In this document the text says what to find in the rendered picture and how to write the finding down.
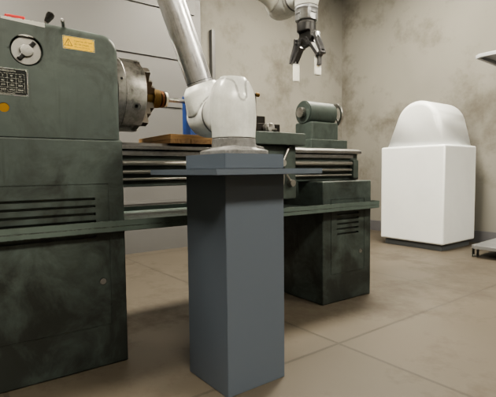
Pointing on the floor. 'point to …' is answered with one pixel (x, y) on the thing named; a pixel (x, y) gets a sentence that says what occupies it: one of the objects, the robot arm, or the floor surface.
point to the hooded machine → (428, 179)
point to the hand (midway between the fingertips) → (306, 76)
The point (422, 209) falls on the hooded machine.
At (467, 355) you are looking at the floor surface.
